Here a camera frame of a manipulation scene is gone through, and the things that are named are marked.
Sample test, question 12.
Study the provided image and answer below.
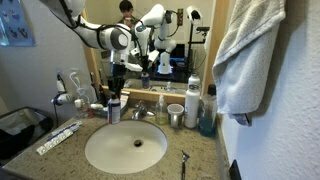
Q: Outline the blue white bottle orange cap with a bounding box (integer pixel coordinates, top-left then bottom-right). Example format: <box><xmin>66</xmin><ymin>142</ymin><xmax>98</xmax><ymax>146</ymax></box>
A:
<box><xmin>106</xmin><ymin>92</ymin><xmax>122</xmax><ymax>125</ymax></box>

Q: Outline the white hair dryer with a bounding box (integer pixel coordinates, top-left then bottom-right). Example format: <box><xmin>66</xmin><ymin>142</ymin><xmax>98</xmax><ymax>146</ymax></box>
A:
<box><xmin>50</xmin><ymin>93</ymin><xmax>73</xmax><ymax>107</ymax></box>

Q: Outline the blue mouthwash bottle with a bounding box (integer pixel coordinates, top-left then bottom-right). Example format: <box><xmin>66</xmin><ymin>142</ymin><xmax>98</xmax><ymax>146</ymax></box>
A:
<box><xmin>198</xmin><ymin>84</ymin><xmax>219</xmax><ymax>138</ymax></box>

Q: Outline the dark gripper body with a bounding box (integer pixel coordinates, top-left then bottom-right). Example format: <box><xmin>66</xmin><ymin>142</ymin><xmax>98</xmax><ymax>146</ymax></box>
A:
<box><xmin>109</xmin><ymin>49</ymin><xmax>130</xmax><ymax>80</ymax></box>

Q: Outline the small white pill bottle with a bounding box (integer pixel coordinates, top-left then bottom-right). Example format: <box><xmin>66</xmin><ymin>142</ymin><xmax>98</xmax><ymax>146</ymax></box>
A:
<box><xmin>74</xmin><ymin>98</ymin><xmax>84</xmax><ymax>118</ymax></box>

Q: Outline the black trash bin white liner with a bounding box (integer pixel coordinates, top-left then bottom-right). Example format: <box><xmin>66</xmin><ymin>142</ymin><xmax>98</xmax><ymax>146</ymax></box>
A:
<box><xmin>0</xmin><ymin>106</ymin><xmax>55</xmax><ymax>162</ymax></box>

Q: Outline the contact lens blister strip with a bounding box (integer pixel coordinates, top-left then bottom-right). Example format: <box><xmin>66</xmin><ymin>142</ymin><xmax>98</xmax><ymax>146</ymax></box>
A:
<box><xmin>36</xmin><ymin>128</ymin><xmax>76</xmax><ymax>157</ymax></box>
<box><xmin>48</xmin><ymin>120</ymin><xmax>84</xmax><ymax>142</ymax></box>

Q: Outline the grey metal cup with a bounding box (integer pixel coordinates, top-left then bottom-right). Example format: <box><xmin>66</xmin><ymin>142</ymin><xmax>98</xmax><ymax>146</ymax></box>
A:
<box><xmin>166</xmin><ymin>103</ymin><xmax>185</xmax><ymax>129</ymax></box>

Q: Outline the white hanging towel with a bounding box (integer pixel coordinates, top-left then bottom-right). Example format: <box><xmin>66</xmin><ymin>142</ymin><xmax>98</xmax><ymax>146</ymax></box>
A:
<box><xmin>211</xmin><ymin>0</ymin><xmax>287</xmax><ymax>127</ymax></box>

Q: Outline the wood framed wall mirror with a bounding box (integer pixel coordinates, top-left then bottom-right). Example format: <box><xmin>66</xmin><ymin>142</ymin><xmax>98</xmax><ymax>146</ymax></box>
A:
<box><xmin>80</xmin><ymin>0</ymin><xmax>232</xmax><ymax>105</ymax></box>

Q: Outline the blue wall poster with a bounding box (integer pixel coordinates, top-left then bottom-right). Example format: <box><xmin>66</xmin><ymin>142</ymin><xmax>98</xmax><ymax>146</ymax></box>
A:
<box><xmin>0</xmin><ymin>0</ymin><xmax>37</xmax><ymax>48</ymax></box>

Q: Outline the white oval sink basin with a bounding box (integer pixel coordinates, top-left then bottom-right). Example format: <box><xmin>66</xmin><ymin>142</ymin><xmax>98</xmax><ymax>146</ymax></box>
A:
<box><xmin>84</xmin><ymin>119</ymin><xmax>168</xmax><ymax>175</ymax></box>

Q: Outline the black silver razor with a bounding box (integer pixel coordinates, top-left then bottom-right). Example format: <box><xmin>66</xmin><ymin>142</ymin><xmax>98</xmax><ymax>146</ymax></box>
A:
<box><xmin>180</xmin><ymin>149</ymin><xmax>191</xmax><ymax>180</ymax></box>

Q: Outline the white wall socket with plug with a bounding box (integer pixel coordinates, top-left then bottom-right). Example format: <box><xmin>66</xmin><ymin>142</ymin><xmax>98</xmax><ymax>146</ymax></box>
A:
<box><xmin>55</xmin><ymin>70</ymin><xmax>67</xmax><ymax>95</ymax></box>

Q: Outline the clear soap dispenser bottle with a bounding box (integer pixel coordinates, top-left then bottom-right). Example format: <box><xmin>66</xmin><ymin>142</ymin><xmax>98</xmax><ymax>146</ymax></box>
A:
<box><xmin>155</xmin><ymin>94</ymin><xmax>169</xmax><ymax>126</ymax></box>

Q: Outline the chrome sink faucet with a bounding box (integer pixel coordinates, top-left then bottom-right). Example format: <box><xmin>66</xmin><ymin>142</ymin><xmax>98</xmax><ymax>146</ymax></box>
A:
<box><xmin>131</xmin><ymin>100</ymin><xmax>156</xmax><ymax>121</ymax></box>

